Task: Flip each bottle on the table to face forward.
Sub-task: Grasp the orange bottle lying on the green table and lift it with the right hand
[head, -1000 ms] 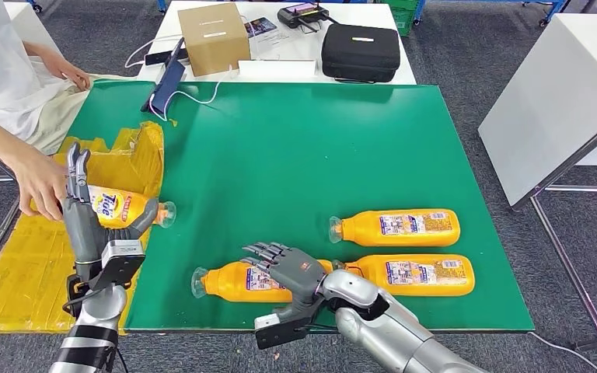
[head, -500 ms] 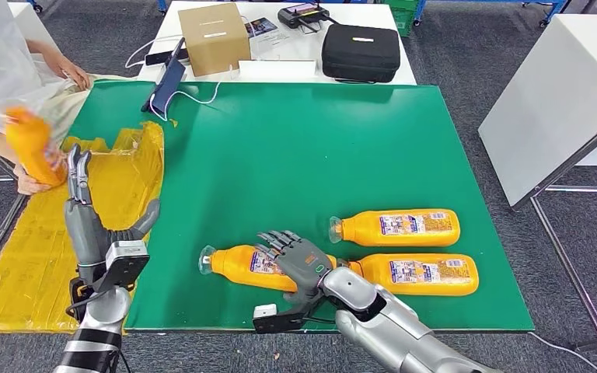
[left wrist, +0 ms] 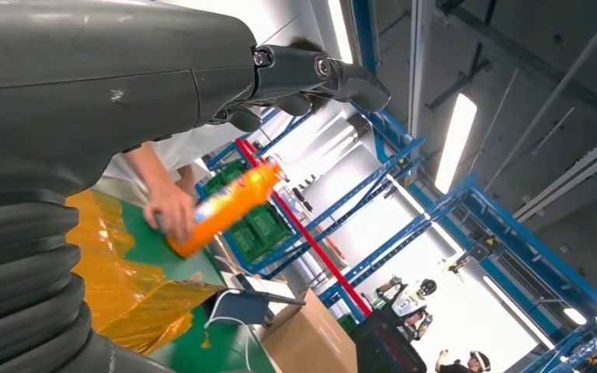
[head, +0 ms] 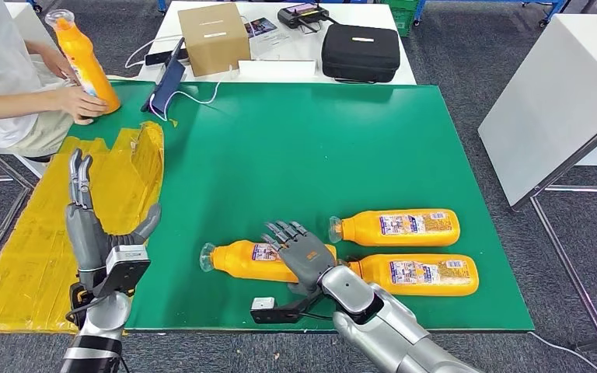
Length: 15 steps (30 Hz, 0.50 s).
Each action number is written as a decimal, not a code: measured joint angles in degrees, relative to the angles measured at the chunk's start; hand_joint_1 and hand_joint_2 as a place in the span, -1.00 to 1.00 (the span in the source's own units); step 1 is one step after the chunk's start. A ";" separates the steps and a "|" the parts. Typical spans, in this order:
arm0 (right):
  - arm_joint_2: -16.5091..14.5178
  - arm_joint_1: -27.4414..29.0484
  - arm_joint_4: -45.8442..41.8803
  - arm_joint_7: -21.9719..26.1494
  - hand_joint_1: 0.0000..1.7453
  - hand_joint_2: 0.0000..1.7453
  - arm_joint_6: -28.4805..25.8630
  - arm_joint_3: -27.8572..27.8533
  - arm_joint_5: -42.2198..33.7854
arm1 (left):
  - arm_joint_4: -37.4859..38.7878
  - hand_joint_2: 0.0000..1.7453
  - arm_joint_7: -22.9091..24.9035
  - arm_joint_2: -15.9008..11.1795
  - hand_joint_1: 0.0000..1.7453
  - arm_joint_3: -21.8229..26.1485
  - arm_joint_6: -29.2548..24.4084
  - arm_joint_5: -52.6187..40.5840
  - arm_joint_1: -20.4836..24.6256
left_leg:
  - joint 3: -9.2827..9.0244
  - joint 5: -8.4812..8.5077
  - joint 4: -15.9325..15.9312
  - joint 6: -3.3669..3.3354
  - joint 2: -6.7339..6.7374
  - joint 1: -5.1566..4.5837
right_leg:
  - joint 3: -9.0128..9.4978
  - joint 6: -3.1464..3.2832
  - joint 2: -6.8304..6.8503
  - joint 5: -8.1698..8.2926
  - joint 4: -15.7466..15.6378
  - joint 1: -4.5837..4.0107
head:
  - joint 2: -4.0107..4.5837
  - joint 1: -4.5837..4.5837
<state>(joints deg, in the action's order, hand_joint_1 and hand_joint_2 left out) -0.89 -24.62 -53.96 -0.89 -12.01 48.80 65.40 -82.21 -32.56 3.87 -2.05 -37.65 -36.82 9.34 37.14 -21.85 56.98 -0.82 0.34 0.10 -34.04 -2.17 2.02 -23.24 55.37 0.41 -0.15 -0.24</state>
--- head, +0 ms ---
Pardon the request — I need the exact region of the black phone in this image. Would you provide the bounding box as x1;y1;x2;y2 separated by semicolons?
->
145;48;190;67

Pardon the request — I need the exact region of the yellow taped cardboard sheet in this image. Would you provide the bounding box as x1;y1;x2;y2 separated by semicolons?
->
0;121;166;335

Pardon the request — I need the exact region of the white side table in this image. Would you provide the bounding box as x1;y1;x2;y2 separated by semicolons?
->
477;14;597;210

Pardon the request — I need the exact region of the blue tablet cover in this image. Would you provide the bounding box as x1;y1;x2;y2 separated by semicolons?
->
141;37;188;115

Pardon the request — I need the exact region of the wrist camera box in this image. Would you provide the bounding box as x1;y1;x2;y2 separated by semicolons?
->
93;244;152;298
250;295;325;326

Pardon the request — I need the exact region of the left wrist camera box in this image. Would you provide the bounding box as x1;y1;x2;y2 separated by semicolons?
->
93;244;152;298

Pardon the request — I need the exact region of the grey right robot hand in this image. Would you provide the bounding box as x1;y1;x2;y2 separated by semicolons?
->
261;221;339;297

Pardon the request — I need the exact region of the printed leaflet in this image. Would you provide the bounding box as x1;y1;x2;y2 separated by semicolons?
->
244;17;279;39

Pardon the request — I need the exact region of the orange bottle with clear cap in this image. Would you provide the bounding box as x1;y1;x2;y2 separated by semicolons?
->
328;208;461;248
199;239;339;284
347;253;480;298
44;9;122;115

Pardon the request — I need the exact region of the black zipped carry case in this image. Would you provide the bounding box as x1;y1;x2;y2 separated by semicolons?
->
321;23;401;85

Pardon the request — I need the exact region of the grey metal table frame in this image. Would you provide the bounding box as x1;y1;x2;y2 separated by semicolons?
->
511;82;597;354

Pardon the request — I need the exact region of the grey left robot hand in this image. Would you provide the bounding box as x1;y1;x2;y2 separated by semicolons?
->
65;148;162;289

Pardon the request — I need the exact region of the brown cardboard box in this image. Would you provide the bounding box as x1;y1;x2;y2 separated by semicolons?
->
177;2;252;78

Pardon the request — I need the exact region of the thin white tablet cable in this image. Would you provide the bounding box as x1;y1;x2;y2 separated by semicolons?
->
148;81;222;124

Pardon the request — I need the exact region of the white table behind person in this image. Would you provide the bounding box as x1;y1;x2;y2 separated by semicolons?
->
0;2;65;78

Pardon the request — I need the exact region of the white floor cable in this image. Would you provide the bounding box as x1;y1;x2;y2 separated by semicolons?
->
527;332;597;373

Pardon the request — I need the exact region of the person's left hand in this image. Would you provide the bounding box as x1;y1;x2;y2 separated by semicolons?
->
40;46;81;86

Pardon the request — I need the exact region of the white power cable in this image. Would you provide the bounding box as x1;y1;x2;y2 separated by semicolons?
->
124;34;183;69

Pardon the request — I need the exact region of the black handheld controller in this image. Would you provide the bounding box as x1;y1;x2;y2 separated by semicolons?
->
277;2;330;30

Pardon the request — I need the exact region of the grey metal leg frame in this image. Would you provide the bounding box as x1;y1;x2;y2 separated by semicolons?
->
0;128;37;295

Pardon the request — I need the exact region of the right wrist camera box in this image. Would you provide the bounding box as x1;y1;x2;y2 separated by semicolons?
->
250;295;325;326

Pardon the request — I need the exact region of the green plastic crate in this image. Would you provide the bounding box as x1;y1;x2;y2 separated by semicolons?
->
380;0;417;39

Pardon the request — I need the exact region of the person's right hand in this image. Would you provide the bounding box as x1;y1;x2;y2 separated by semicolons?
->
54;85;110;126

